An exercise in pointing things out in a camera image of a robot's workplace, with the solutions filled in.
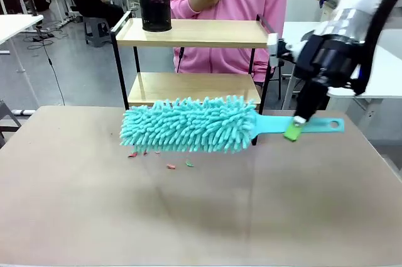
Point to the two-tier wood metal shelf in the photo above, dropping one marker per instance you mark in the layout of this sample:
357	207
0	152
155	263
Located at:
188	33

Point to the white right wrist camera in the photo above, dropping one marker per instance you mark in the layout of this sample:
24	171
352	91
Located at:
276	48

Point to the white side table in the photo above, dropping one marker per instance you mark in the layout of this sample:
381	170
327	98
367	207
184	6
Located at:
15	25

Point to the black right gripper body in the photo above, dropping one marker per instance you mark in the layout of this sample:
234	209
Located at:
329	59

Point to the red paper scrap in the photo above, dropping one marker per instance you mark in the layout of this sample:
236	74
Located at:
171	166
132	154

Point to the grey chair frame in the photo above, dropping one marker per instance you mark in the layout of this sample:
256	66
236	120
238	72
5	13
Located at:
7	122

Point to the person in pink jacket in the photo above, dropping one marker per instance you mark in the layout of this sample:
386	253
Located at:
238	12

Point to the grey plastic stool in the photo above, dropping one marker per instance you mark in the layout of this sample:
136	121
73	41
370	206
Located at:
95	29

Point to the white floor tube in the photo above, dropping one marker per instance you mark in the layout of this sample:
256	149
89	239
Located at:
24	112

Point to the green paper scrap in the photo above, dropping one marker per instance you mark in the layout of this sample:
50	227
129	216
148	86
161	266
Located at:
189	164

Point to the black mesh cylinder can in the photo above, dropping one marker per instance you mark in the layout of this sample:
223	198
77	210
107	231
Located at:
155	7

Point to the teal chenille duster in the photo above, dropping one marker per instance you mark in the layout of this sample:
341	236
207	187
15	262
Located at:
188	125

